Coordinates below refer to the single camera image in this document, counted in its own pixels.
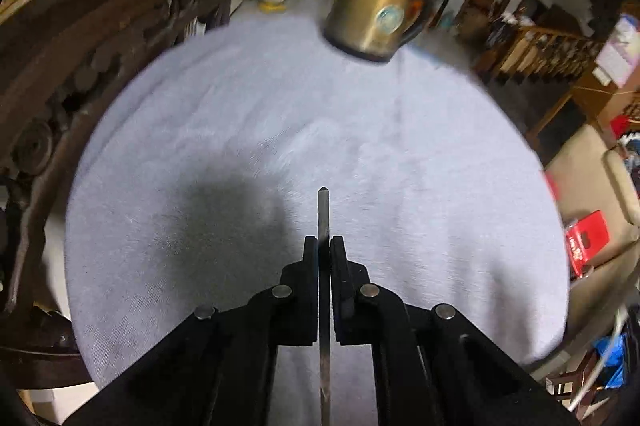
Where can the wall calendar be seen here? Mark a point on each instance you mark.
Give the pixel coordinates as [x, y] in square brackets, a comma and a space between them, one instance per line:
[620, 50]

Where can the dark chopstick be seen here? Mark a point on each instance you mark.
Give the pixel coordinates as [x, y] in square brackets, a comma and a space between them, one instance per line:
[324, 216]

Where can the carved dark wooden chair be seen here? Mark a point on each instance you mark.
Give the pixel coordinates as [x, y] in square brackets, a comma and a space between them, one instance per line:
[90, 30]

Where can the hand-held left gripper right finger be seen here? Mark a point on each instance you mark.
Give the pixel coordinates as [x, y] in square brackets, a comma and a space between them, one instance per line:
[339, 286]

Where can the red plastic stool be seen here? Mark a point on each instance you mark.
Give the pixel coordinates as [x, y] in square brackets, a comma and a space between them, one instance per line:
[587, 241]

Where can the dark wooden cabinet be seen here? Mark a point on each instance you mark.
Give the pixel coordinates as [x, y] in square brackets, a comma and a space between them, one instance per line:
[487, 0]

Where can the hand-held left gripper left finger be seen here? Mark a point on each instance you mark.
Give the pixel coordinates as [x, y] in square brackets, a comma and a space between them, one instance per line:
[311, 286]

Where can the beige sofa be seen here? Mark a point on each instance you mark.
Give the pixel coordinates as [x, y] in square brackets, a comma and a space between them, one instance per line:
[590, 176]

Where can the blue plastic bag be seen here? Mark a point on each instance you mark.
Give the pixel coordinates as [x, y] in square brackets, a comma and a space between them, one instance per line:
[610, 356]

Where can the wooden stair railing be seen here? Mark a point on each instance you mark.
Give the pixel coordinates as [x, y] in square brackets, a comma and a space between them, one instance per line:
[540, 50]

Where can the gold electric kettle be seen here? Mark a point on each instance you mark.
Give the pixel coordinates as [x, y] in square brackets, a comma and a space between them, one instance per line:
[375, 10]

